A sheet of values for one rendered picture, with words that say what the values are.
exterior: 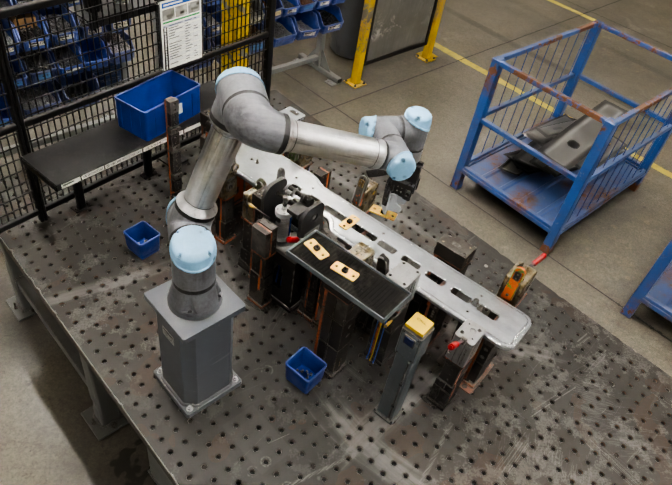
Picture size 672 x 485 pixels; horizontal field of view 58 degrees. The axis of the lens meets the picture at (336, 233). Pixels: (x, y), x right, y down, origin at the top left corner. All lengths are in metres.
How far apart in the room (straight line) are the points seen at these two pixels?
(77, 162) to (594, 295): 2.85
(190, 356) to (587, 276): 2.72
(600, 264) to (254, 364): 2.56
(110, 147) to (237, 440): 1.18
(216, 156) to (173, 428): 0.88
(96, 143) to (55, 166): 0.19
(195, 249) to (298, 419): 0.71
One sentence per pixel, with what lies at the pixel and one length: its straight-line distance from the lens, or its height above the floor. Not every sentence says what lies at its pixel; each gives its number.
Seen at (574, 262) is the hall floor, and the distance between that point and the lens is 4.00.
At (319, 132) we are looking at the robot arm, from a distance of 1.44.
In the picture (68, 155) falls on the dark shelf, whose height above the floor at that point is 1.03.
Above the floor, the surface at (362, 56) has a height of 0.25.
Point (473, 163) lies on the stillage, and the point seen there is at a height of 0.17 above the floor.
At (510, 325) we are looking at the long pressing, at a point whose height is 1.00.
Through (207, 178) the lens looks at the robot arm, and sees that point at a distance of 1.60.
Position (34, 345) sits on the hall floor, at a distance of 3.16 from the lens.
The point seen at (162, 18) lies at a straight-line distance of 2.57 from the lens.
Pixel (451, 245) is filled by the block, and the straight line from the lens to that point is 2.17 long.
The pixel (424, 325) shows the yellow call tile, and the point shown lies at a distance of 1.72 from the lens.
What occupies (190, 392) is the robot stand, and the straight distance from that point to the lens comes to 1.96.
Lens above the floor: 2.44
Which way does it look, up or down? 42 degrees down
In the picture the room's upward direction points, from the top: 10 degrees clockwise
